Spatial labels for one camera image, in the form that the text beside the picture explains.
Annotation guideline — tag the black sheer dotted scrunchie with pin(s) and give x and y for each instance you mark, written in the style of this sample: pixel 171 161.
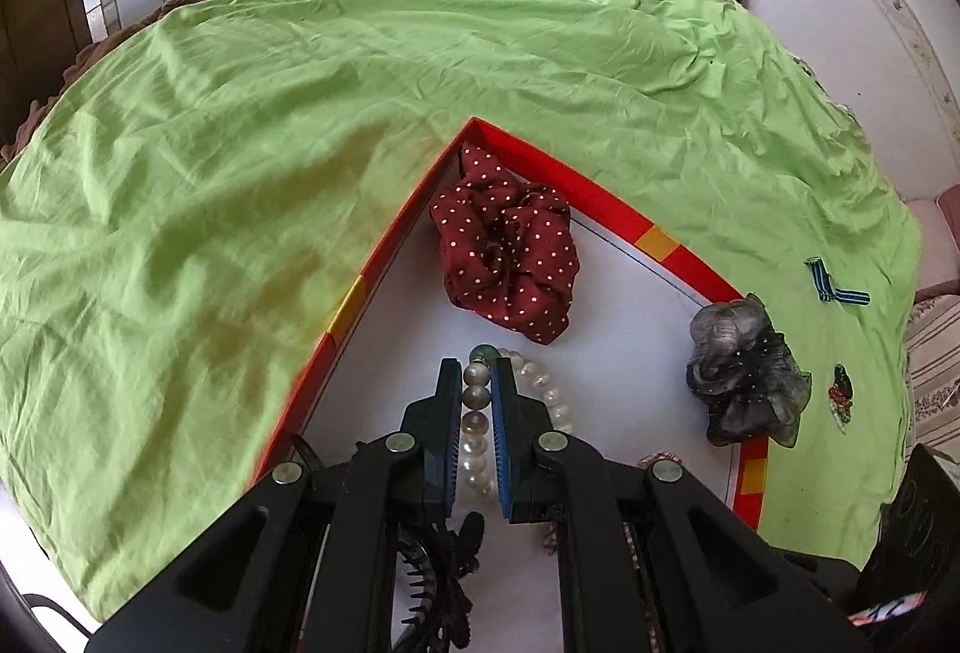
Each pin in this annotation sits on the black sheer dotted scrunchie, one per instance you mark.
pixel 757 413

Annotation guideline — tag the striped floral sofa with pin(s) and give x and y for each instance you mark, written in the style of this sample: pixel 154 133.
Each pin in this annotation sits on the striped floral sofa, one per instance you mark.
pixel 934 353

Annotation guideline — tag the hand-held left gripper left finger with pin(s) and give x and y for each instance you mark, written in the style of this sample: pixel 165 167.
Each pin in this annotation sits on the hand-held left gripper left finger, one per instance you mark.
pixel 442 428

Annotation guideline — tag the dark red polka dot scrunchie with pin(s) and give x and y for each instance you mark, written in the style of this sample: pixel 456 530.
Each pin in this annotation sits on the dark red polka dot scrunchie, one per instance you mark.
pixel 502 248

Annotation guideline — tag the grey organza scrunchie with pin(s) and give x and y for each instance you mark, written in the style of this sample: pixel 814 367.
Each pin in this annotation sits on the grey organza scrunchie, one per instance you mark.
pixel 724 330

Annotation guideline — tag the dark toothed hair claw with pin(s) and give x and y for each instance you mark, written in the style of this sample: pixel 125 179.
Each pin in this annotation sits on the dark toothed hair claw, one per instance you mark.
pixel 411 578

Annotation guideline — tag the red shallow box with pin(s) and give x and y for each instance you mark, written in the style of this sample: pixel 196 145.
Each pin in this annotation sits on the red shallow box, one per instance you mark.
pixel 645 338

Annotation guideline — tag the red plaid scrunchie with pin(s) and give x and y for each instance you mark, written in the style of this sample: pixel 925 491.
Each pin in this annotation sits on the red plaid scrunchie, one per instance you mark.
pixel 656 456

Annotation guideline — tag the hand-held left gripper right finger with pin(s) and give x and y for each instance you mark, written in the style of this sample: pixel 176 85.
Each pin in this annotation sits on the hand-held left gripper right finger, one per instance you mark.
pixel 501 450

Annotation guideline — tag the green cloth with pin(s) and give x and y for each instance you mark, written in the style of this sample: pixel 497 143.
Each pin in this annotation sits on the green cloth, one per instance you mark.
pixel 225 173

